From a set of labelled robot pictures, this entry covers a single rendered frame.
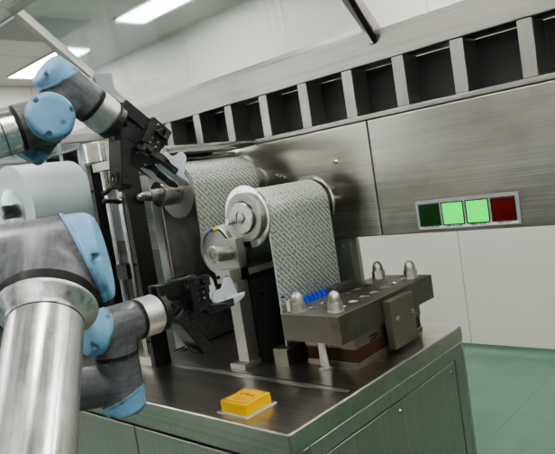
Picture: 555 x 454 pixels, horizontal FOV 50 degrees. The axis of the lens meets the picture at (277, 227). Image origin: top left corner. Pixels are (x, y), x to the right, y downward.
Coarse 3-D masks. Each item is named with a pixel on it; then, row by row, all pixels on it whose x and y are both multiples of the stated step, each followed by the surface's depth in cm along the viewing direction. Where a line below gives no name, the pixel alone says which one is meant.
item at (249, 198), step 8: (232, 200) 141; (240, 200) 139; (248, 200) 138; (256, 200) 137; (256, 208) 136; (256, 216) 137; (256, 224) 137; (232, 232) 143; (256, 232) 137; (248, 240) 140
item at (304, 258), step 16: (320, 224) 151; (272, 240) 137; (288, 240) 141; (304, 240) 146; (320, 240) 150; (272, 256) 138; (288, 256) 141; (304, 256) 145; (320, 256) 150; (336, 256) 155; (288, 272) 141; (304, 272) 145; (320, 272) 149; (336, 272) 154; (288, 288) 140; (304, 288) 144; (320, 288) 149
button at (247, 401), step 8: (240, 392) 117; (248, 392) 116; (256, 392) 116; (264, 392) 115; (224, 400) 114; (232, 400) 113; (240, 400) 113; (248, 400) 112; (256, 400) 112; (264, 400) 114; (224, 408) 114; (232, 408) 112; (240, 408) 111; (248, 408) 110; (256, 408) 112
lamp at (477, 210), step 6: (468, 204) 137; (474, 204) 136; (480, 204) 135; (486, 204) 134; (468, 210) 137; (474, 210) 136; (480, 210) 135; (486, 210) 134; (468, 216) 137; (474, 216) 136; (480, 216) 135; (486, 216) 135
